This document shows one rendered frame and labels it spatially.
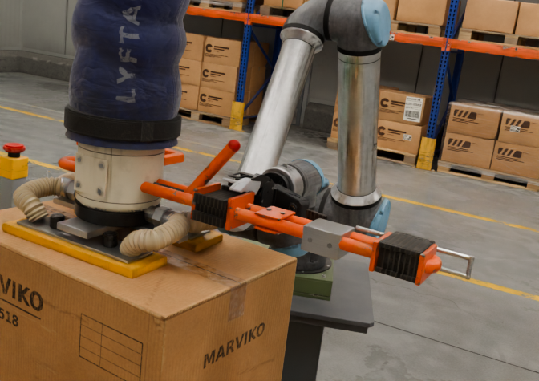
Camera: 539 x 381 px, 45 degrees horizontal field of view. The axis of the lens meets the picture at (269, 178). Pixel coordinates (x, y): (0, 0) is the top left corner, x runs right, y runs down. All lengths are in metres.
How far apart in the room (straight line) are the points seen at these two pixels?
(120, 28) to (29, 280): 0.49
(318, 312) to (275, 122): 0.61
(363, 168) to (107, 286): 0.92
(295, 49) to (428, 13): 6.75
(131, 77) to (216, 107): 8.29
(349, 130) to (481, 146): 6.48
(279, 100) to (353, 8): 0.29
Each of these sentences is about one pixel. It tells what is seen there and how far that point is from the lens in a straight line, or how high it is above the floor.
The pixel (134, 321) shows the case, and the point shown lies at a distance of 1.11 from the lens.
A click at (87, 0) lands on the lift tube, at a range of 1.25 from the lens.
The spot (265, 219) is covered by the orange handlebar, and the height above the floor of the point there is 1.21.
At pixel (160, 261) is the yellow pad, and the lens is 1.24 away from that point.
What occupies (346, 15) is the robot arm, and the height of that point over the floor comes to 1.58.
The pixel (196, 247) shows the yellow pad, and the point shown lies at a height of 1.08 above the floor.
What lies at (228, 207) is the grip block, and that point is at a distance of 1.15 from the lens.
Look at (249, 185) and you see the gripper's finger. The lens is 1.21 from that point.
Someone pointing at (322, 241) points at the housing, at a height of 1.20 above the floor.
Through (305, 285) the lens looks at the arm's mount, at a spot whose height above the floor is 0.79.
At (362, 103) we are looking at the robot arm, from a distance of 1.75.
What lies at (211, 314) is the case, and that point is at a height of 1.04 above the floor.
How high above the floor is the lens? 1.54
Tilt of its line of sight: 13 degrees down
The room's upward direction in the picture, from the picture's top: 7 degrees clockwise
